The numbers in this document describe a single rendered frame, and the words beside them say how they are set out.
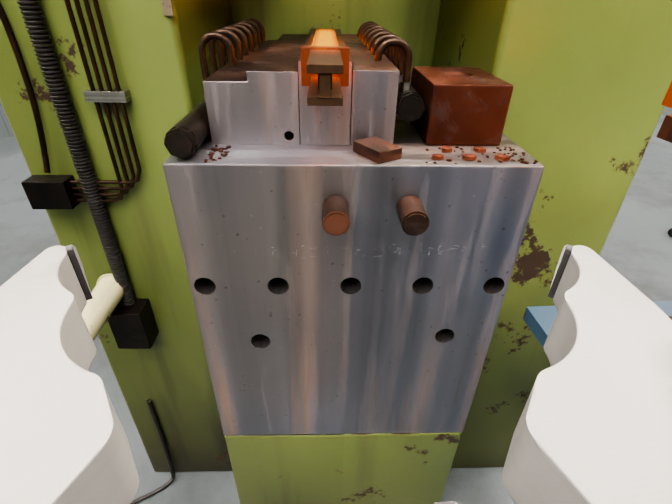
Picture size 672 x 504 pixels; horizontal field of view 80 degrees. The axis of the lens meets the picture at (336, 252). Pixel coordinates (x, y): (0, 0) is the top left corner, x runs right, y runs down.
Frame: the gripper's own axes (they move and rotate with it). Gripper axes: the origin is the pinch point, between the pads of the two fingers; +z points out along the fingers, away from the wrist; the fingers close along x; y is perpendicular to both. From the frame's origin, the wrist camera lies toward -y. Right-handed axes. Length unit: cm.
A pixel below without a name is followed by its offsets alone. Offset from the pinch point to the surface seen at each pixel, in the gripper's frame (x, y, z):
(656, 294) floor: 141, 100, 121
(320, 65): -0.3, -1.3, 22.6
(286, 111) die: -4.0, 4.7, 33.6
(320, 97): -0.3, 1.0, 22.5
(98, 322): -35, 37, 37
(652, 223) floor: 183, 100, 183
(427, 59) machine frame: 21, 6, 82
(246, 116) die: -8.3, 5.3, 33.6
